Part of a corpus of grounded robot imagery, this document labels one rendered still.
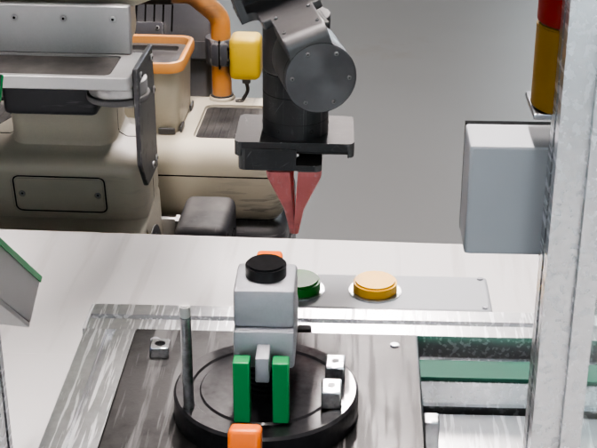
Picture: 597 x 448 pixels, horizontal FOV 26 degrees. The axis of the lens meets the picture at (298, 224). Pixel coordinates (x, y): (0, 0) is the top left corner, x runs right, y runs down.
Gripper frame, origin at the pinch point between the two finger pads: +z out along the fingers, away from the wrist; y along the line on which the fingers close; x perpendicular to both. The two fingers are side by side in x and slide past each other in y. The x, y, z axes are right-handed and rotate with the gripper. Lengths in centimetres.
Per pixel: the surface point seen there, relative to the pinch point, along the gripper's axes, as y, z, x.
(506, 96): 65, 109, 328
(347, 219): 9, 108, 222
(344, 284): 4.6, 6.4, 0.5
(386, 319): 8.4, 6.2, -6.2
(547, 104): 15.3, -25.2, -35.3
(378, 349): 7.4, 5.1, -13.1
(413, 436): 9.7, 4.8, -25.5
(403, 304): 10.0, 6.3, -3.3
